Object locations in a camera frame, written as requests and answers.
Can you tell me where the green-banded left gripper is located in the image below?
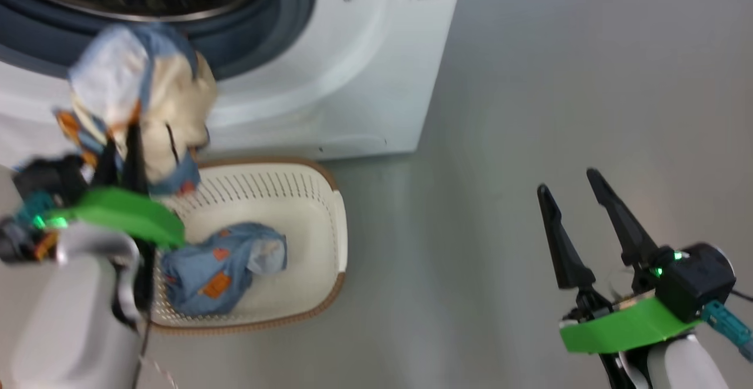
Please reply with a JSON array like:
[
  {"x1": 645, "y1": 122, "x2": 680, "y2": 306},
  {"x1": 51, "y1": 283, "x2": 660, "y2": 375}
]
[{"x1": 58, "y1": 123, "x2": 186, "y2": 249}]

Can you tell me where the teal left camera connector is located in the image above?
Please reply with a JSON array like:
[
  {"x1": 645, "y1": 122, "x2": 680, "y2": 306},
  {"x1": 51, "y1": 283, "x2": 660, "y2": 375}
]
[{"x1": 16, "y1": 192, "x2": 58, "y2": 229}]

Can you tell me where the cream and blue cartoon garment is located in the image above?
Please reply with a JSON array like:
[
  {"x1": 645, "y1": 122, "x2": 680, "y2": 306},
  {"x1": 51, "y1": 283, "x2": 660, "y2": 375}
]
[{"x1": 54, "y1": 22, "x2": 219, "y2": 197}]

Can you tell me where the cream perforated laundry basket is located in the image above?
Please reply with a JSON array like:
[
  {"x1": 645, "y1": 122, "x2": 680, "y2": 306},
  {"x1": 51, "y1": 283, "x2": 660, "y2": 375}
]
[{"x1": 138, "y1": 158, "x2": 349, "y2": 336}]

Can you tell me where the teal camera connector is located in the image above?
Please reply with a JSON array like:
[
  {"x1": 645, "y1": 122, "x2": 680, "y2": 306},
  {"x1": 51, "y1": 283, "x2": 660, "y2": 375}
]
[
  {"x1": 16, "y1": 192, "x2": 58, "y2": 229},
  {"x1": 700, "y1": 301, "x2": 753, "y2": 362}
]

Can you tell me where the teal right camera connector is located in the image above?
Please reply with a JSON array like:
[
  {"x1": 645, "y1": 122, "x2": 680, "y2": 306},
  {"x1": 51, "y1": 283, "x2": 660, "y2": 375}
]
[{"x1": 700, "y1": 301, "x2": 753, "y2": 362}]

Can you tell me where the blue garment with orange patches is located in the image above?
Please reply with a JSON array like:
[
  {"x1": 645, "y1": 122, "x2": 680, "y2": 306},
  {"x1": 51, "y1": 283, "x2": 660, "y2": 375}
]
[{"x1": 160, "y1": 222, "x2": 288, "y2": 318}]

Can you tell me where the grey rubber door gasket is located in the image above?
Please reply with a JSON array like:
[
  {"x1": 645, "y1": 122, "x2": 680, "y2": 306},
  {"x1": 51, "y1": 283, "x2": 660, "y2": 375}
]
[{"x1": 0, "y1": 0, "x2": 317, "y2": 81}]

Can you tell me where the round white filter cover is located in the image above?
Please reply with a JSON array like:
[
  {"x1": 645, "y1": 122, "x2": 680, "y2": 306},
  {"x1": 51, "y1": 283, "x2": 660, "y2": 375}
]
[{"x1": 318, "y1": 134, "x2": 388, "y2": 155}]

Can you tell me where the white washing machine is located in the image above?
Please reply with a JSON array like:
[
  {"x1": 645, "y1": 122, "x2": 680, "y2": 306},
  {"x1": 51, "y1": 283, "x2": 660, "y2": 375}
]
[{"x1": 0, "y1": 0, "x2": 467, "y2": 169}]

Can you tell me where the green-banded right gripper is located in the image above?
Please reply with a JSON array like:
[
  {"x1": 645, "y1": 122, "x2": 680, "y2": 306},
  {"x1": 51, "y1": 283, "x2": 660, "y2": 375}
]
[{"x1": 537, "y1": 168, "x2": 704, "y2": 354}]

